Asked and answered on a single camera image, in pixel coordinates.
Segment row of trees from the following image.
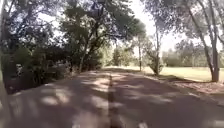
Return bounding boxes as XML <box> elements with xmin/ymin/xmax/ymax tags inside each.
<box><xmin>0</xmin><ymin>0</ymin><xmax>147</xmax><ymax>75</ymax></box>

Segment thin tree with bush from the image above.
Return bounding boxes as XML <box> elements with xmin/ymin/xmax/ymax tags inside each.
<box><xmin>145</xmin><ymin>23</ymin><xmax>166</xmax><ymax>76</ymax></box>

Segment dark green bushes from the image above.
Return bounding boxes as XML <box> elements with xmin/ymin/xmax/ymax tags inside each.
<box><xmin>0</xmin><ymin>44</ymin><xmax>73</xmax><ymax>95</ymax></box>

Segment tall leaning tree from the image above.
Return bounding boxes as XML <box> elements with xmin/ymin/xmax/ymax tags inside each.
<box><xmin>141</xmin><ymin>0</ymin><xmax>224</xmax><ymax>83</ymax></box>

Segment brown dirt strip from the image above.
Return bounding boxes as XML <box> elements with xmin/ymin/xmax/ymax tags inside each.
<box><xmin>143</xmin><ymin>73</ymin><xmax>224</xmax><ymax>103</ymax></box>

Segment distant wood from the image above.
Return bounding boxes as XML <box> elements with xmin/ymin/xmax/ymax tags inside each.
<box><xmin>161</xmin><ymin>40</ymin><xmax>224</xmax><ymax>69</ymax></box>

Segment green grass field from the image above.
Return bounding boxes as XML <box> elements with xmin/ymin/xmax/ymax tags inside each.
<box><xmin>128</xmin><ymin>65</ymin><xmax>224</xmax><ymax>83</ymax></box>

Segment grey asphalt path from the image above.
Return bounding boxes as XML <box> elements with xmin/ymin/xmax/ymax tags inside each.
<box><xmin>0</xmin><ymin>69</ymin><xmax>224</xmax><ymax>128</ymax></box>

